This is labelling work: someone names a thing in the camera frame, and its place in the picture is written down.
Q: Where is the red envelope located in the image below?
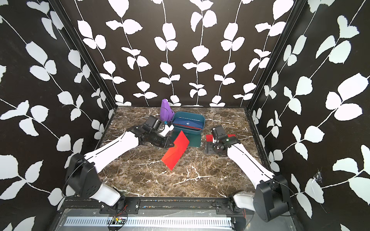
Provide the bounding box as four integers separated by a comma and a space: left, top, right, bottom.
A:
161, 131, 189, 170
206, 134, 236, 142

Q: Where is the teal plastic storage box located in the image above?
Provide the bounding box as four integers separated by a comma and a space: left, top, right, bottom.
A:
172, 111, 206, 147

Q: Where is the blue envelope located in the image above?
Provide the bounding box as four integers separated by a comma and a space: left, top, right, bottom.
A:
172, 117, 203, 131

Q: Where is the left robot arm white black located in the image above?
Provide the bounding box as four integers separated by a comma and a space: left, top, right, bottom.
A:
62, 116, 174, 207

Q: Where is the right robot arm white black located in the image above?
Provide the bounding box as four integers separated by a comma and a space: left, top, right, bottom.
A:
207, 125, 293, 222

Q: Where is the purple pyramid metronome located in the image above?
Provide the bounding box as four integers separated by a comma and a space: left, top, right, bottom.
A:
160, 99, 174, 122

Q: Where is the small green circuit board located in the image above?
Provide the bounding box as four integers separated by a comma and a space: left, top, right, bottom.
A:
108, 217, 127, 226

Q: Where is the black aluminium front rail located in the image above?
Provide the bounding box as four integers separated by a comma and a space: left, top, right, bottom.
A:
57, 197, 295, 216

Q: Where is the white perforated cable tray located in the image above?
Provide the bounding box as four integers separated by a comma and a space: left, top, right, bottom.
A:
62, 217, 234, 229

